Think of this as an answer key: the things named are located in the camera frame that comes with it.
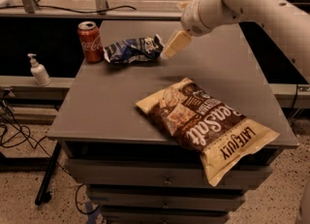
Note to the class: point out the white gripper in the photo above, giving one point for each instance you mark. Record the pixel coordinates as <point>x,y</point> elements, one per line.
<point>191,20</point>

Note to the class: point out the blue chip bag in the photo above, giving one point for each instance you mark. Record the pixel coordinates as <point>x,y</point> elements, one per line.
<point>133,50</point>

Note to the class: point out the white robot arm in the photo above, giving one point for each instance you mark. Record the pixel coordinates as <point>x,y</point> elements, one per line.
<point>284,198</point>

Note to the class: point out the red coke can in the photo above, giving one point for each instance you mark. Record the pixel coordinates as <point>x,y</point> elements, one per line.
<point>90,41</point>

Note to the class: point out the brown Late July chip bag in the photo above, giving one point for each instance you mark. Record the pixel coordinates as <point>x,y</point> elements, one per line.
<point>197,121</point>

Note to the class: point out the white pump soap bottle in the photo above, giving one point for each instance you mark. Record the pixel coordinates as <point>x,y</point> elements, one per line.
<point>38,71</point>

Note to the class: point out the black table leg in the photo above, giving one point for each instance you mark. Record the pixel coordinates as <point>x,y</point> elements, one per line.
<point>43,195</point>

